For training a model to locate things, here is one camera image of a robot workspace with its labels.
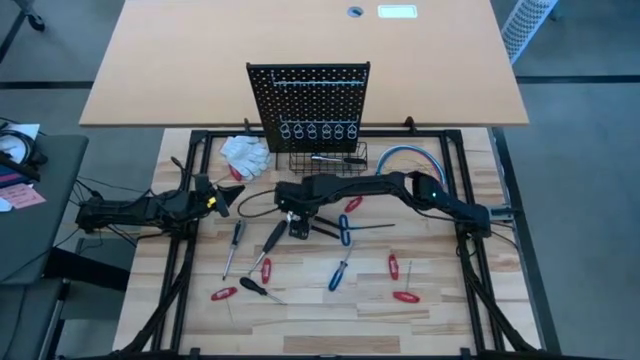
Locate blue handle screwdriver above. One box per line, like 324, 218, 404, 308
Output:
327, 244, 355, 293

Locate short black handle screwdriver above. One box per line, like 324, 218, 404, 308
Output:
238, 275, 288, 307

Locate black coiled cable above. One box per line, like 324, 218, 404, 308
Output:
0, 129, 49, 174

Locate black wire basket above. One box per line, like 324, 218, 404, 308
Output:
288, 141, 369, 177

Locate white paper sheet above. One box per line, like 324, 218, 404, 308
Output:
0, 123, 41, 166

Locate tan wooden desk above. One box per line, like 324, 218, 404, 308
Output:
78, 0, 530, 128

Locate blue T-handle hex key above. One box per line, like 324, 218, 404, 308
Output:
337, 213, 397, 248

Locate metal ring tool holder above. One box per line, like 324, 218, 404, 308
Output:
278, 114, 361, 142

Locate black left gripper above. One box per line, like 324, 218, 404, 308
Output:
194, 173, 247, 219

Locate pink paper note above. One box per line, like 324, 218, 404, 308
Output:
0, 183, 47, 211

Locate grey side table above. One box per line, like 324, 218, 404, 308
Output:
0, 133, 90, 287

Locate grey handle screwdriver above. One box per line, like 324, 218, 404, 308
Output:
221, 219, 248, 282

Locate black perforated peg board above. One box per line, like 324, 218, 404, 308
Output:
245, 61, 372, 171

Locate white work gloves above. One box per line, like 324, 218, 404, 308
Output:
219, 135, 272, 182

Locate white rectangular desk plate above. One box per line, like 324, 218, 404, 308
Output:
376, 3, 419, 20

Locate black metal table frame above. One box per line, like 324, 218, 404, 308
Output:
59, 128, 566, 360

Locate black chair caster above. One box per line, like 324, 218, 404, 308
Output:
24, 11, 47, 34

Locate metal bar tool rack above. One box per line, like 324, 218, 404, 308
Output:
269, 69, 369, 89

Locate white perforated panel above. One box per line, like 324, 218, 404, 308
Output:
500, 0, 560, 65

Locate blue curved cable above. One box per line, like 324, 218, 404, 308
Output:
374, 144, 447, 185

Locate long black handle screwdriver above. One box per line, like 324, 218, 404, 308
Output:
247, 219, 290, 276

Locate yellow curved cable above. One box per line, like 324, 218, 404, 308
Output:
387, 155, 443, 174

